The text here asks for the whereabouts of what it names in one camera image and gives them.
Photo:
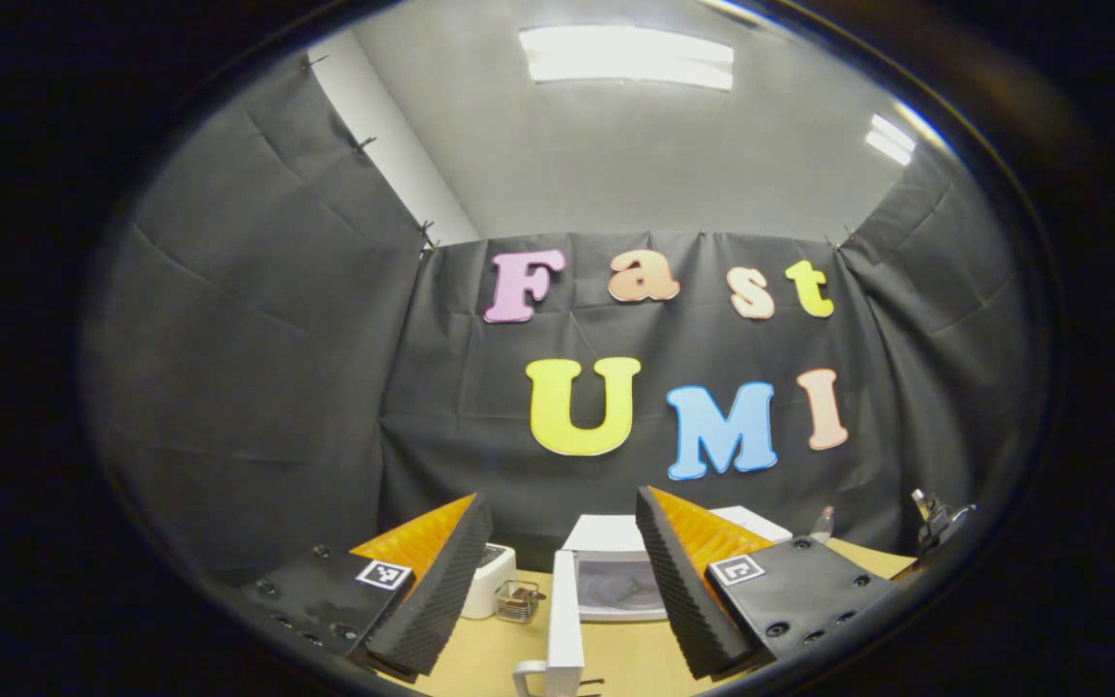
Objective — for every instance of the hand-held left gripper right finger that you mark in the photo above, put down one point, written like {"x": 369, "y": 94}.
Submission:
{"x": 678, "y": 581}

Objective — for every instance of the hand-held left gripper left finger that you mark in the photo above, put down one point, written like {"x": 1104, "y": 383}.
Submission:
{"x": 441, "y": 590}

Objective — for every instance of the white microwave oven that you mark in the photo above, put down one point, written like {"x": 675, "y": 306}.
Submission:
{"x": 606, "y": 537}

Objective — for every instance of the white toaster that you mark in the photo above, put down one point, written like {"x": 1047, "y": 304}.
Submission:
{"x": 485, "y": 590}

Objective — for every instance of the small glass jar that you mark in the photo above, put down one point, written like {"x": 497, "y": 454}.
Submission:
{"x": 517, "y": 602}

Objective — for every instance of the clear plastic bottle red label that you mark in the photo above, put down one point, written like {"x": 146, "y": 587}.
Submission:
{"x": 823, "y": 526}

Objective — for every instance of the black backdrop cloth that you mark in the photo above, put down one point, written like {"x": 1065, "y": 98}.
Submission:
{"x": 257, "y": 387}

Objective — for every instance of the small ceiling light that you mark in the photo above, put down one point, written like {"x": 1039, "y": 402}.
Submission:
{"x": 889, "y": 138}

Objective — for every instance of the large ceiling light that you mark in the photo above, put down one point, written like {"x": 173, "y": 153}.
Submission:
{"x": 625, "y": 56}

